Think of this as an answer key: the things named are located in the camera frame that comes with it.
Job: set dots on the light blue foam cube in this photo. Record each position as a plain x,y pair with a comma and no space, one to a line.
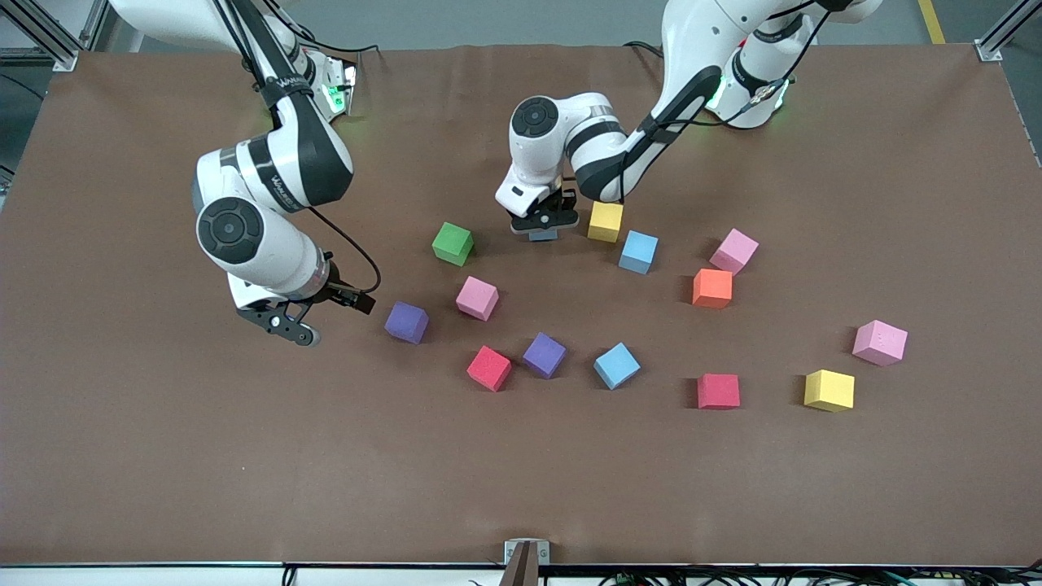
638,251
544,235
616,365

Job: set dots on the green foam cube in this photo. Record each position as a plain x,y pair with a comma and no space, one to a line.
452,242

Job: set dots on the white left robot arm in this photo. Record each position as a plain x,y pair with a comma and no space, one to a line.
692,41

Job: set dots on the aluminium frame profile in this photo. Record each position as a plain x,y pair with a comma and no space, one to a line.
989,51
65,59

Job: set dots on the purple foam cube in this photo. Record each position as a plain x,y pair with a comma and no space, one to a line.
406,322
545,355

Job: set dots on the red foam cube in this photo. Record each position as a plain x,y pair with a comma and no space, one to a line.
719,391
489,368

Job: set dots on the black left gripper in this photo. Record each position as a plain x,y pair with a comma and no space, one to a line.
564,200

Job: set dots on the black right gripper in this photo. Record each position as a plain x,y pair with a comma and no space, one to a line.
336,290

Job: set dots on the brown table cover sheet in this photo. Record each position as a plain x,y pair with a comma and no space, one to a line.
163,448

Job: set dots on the orange foam cube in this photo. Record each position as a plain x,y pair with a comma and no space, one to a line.
712,288

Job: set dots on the grey metal bracket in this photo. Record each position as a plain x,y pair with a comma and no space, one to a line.
509,552

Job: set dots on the white table edge rail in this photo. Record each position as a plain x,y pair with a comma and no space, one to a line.
122,576

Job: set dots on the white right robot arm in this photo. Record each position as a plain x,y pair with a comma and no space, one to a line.
277,260

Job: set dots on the yellow foam cube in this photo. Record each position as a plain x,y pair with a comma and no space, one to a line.
605,221
829,391

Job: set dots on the pink foam cube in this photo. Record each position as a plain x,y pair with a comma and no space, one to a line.
880,343
733,251
477,298

